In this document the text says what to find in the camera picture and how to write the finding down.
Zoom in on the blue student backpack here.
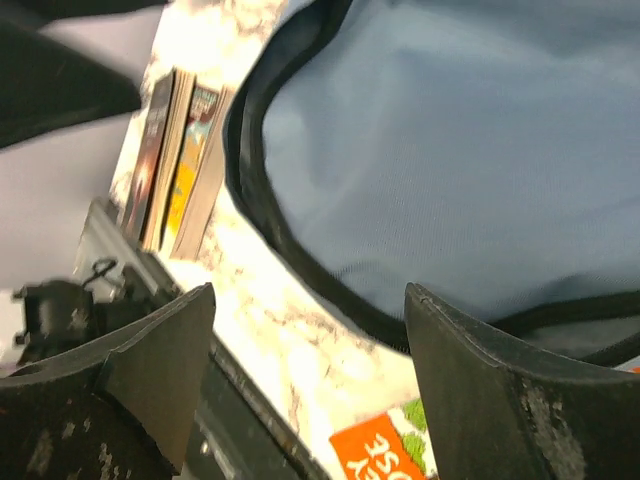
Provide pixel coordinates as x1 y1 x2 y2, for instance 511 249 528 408
225 1 639 368

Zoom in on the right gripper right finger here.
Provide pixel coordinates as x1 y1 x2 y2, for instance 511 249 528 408
405 284 639 479

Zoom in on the dark sunset cover book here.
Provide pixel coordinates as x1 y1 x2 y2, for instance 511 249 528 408
120 69 196 242

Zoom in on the aluminium mounting rail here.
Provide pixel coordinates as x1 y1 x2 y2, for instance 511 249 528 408
9 197 331 480

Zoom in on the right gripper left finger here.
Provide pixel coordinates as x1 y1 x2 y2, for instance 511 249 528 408
1 283 215 479

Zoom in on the orange treehouse book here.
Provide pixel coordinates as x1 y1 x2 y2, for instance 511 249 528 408
330 399 439 480

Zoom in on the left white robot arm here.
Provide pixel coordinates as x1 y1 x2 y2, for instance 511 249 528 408
1 1 166 148

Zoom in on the yellow cover book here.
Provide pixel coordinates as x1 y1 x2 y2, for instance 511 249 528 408
163 85 234 261

